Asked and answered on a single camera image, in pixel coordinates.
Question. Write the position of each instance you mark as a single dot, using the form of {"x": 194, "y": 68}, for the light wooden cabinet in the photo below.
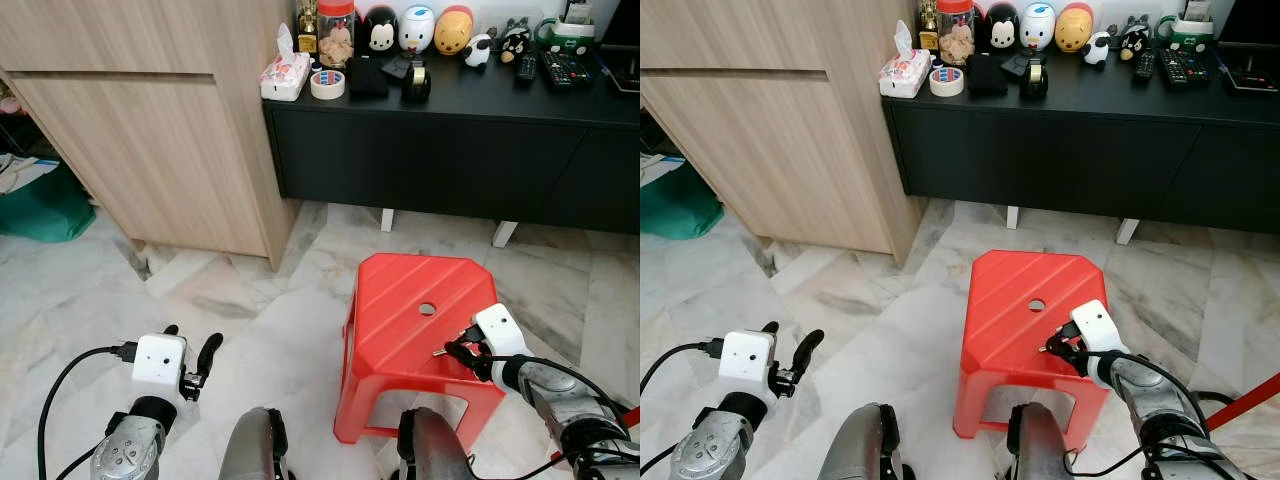
{"x": 150, "y": 150}
{"x": 780, "y": 150}

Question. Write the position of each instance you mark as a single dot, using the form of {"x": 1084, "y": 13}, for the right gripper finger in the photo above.
{"x": 1062, "y": 348}
{"x": 461, "y": 350}
{"x": 469, "y": 366}
{"x": 1070, "y": 364}

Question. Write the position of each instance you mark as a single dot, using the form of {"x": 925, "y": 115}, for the grey left robot leg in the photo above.
{"x": 250, "y": 445}
{"x": 865, "y": 445}

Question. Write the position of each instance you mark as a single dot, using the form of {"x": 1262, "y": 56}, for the pink white tissue pack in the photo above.
{"x": 905, "y": 75}
{"x": 285, "y": 78}

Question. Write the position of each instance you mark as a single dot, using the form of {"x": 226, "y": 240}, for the grey robot leg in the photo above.
{"x": 250, "y": 445}
{"x": 435, "y": 450}
{"x": 865, "y": 445}
{"x": 1040, "y": 445}

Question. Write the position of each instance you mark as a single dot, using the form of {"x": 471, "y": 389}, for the small gold trophy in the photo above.
{"x": 929, "y": 35}
{"x": 307, "y": 35}

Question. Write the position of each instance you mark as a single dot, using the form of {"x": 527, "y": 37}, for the black sideboard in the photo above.
{"x": 450, "y": 160}
{"x": 1080, "y": 160}

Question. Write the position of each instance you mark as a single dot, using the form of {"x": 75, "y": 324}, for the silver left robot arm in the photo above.
{"x": 710, "y": 450}
{"x": 125, "y": 450}

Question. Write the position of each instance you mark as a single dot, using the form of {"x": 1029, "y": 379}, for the red lidded snack jar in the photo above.
{"x": 335, "y": 40}
{"x": 956, "y": 40}

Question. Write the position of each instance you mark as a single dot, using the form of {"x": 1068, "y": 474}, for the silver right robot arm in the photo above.
{"x": 1150, "y": 395}
{"x": 565, "y": 400}

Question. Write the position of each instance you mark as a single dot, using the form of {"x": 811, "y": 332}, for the grey right robot leg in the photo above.
{"x": 435, "y": 450}
{"x": 1040, "y": 445}

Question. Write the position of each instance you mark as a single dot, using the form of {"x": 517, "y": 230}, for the yellow bear egg figure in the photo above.
{"x": 1073, "y": 30}
{"x": 453, "y": 32}

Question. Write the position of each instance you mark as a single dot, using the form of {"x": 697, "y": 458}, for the slim black remote control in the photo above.
{"x": 526, "y": 68}
{"x": 1145, "y": 66}

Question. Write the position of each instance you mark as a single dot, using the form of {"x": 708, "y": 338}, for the green mug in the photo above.
{"x": 568, "y": 43}
{"x": 1188, "y": 42}

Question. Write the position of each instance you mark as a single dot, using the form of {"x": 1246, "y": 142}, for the black tape dispenser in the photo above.
{"x": 1035, "y": 85}
{"x": 416, "y": 88}

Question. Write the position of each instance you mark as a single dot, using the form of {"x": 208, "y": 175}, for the wide black remote control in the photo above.
{"x": 563, "y": 72}
{"x": 1183, "y": 70}

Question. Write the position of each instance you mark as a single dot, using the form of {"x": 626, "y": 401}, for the small white dog figure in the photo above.
{"x": 1098, "y": 48}
{"x": 478, "y": 50}

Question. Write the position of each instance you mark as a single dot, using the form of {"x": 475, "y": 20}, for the small black cartoon figure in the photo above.
{"x": 515, "y": 42}
{"x": 1135, "y": 40}

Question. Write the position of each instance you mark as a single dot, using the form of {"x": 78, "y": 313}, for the white tape roll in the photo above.
{"x": 313, "y": 86}
{"x": 933, "y": 83}

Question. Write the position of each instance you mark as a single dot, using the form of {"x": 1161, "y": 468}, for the black flat device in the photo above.
{"x": 625, "y": 80}
{"x": 1250, "y": 78}

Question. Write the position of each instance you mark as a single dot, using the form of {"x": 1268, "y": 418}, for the white duck egg figure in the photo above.
{"x": 416, "y": 30}
{"x": 1037, "y": 28}

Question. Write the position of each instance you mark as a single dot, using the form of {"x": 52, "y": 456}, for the black mouse egg figure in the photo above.
{"x": 1000, "y": 35}
{"x": 380, "y": 35}

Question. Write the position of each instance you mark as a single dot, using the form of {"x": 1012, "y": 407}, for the red plastic stool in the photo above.
{"x": 1020, "y": 310}
{"x": 400, "y": 310}

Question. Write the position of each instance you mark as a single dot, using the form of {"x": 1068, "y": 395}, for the green bag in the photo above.
{"x": 45, "y": 210}
{"x": 680, "y": 210}

